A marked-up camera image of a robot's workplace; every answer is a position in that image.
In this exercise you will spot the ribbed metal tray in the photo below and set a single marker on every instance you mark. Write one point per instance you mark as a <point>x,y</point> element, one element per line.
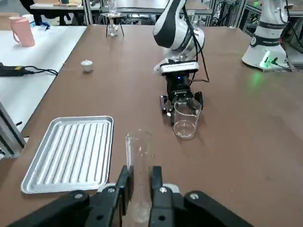
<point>71,153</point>

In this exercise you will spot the glass alcohol lamp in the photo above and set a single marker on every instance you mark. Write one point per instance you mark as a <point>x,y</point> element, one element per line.
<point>112,32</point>

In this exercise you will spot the clear glass beaker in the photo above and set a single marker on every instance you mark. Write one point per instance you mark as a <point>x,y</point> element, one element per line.
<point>187,127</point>

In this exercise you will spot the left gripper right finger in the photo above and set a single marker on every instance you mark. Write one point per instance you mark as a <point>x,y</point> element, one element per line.
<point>163,208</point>

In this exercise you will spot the aluminium frame post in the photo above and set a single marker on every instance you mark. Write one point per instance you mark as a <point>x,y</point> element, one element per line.
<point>11,137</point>
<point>87,11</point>

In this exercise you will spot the black power strip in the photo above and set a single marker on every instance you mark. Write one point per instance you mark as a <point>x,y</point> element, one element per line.
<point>11,71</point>

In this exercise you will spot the clear glass test tube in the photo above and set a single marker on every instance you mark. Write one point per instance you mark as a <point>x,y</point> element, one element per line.
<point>139,153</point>

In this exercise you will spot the black tripod stand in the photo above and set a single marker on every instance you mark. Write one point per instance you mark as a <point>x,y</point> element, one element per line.
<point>111,15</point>

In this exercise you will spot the glass flask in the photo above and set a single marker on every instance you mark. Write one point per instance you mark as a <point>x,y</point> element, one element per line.
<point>111,8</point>

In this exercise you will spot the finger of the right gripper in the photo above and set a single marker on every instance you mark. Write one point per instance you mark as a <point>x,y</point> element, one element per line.
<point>165,106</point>
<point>200,99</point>

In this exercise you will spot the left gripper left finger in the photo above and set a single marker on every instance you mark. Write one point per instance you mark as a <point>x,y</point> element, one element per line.
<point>111,205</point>

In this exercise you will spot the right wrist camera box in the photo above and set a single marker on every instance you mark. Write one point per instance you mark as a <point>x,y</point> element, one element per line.
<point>178,68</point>

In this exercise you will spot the pink mug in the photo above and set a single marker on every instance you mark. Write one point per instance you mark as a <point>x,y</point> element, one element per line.
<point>23,33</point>

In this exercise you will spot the white side table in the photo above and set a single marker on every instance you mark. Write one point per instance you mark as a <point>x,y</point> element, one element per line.
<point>47,52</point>

